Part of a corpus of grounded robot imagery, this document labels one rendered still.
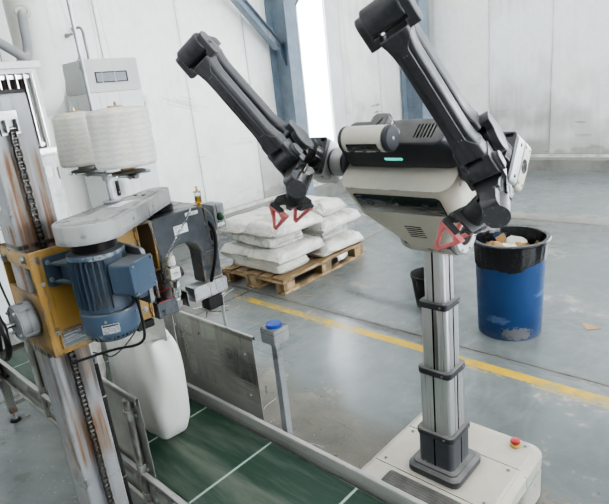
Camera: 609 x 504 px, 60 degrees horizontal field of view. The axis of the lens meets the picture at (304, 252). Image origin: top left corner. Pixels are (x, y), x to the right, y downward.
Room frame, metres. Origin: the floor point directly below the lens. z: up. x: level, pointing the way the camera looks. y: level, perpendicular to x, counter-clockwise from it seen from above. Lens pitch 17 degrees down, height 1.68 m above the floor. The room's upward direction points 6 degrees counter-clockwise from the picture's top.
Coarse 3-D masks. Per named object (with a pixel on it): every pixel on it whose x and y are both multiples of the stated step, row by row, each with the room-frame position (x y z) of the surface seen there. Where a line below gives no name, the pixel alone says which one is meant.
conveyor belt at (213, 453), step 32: (192, 416) 1.98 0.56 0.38; (160, 448) 1.78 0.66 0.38; (192, 448) 1.76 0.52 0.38; (224, 448) 1.74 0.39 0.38; (256, 448) 1.72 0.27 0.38; (160, 480) 1.60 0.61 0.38; (192, 480) 1.58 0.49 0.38; (224, 480) 1.56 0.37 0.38; (256, 480) 1.54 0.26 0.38; (288, 480) 1.52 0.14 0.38; (320, 480) 1.51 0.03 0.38
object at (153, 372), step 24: (168, 336) 1.86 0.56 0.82; (120, 360) 1.94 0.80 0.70; (144, 360) 1.84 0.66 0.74; (168, 360) 1.85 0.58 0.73; (120, 384) 1.97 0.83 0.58; (144, 384) 1.84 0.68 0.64; (168, 384) 1.83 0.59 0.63; (144, 408) 1.87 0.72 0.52; (168, 408) 1.82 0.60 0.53; (168, 432) 1.82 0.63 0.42
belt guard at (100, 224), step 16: (144, 192) 1.69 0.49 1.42; (160, 192) 1.66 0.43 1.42; (96, 208) 1.49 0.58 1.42; (112, 208) 1.46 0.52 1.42; (128, 208) 1.44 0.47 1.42; (144, 208) 1.51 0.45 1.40; (160, 208) 1.64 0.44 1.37; (64, 224) 1.31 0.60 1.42; (80, 224) 1.29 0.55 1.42; (96, 224) 1.28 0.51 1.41; (112, 224) 1.31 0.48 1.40; (128, 224) 1.39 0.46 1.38; (64, 240) 1.28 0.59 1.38; (80, 240) 1.27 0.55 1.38; (96, 240) 1.28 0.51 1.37
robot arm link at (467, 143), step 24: (408, 0) 1.02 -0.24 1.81; (360, 24) 1.06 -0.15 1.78; (408, 24) 1.03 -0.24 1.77; (384, 48) 1.06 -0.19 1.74; (408, 48) 1.04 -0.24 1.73; (408, 72) 1.06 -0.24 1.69; (432, 72) 1.05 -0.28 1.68; (432, 96) 1.06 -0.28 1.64; (456, 120) 1.07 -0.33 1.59; (456, 144) 1.09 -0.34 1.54; (480, 144) 1.08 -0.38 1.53; (480, 168) 1.09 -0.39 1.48
